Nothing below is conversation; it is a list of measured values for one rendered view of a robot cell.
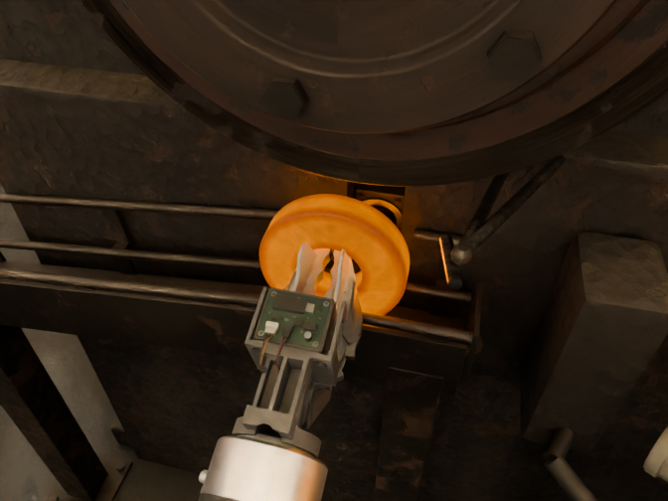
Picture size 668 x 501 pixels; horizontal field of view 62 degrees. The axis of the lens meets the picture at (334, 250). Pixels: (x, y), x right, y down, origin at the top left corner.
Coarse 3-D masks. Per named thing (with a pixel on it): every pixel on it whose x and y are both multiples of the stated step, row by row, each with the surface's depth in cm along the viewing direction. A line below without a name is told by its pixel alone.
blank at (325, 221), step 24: (288, 216) 53; (312, 216) 52; (336, 216) 51; (360, 216) 51; (384, 216) 53; (264, 240) 55; (288, 240) 54; (312, 240) 54; (336, 240) 53; (360, 240) 52; (384, 240) 52; (264, 264) 57; (288, 264) 57; (360, 264) 54; (384, 264) 54; (408, 264) 55; (360, 288) 57; (384, 288) 56; (384, 312) 58
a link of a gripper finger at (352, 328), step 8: (352, 288) 52; (352, 296) 52; (352, 304) 52; (360, 304) 52; (352, 312) 51; (360, 312) 51; (352, 320) 51; (360, 320) 51; (344, 328) 50; (352, 328) 50; (360, 328) 50; (344, 336) 50; (352, 336) 50; (360, 336) 51; (352, 344) 50; (352, 352) 50
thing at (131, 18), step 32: (640, 0) 28; (608, 32) 30; (640, 32) 31; (576, 64) 32; (608, 64) 33; (640, 64) 32; (224, 96) 40; (512, 96) 33; (544, 96) 35; (576, 96) 34; (288, 128) 41; (448, 128) 38; (480, 128) 37; (512, 128) 37
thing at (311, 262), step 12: (300, 252) 50; (312, 252) 53; (324, 252) 55; (300, 264) 50; (312, 264) 54; (324, 264) 55; (300, 276) 51; (312, 276) 53; (300, 288) 51; (312, 288) 53
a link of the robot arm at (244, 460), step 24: (216, 456) 42; (240, 456) 40; (264, 456) 40; (288, 456) 40; (312, 456) 41; (216, 480) 40; (240, 480) 39; (264, 480) 39; (288, 480) 39; (312, 480) 41
